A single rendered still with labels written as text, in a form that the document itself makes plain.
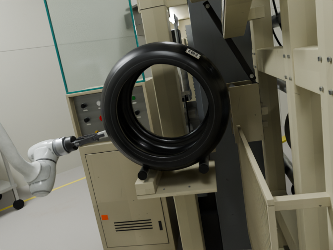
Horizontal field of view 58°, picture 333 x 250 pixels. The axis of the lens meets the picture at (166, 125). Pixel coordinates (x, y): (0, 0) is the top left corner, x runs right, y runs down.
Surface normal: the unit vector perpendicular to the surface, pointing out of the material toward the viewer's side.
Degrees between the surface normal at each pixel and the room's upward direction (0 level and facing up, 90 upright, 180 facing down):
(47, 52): 90
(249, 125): 90
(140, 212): 90
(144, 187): 90
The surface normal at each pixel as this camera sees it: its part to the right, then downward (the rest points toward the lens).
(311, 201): -0.12, 0.24
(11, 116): 0.59, 0.08
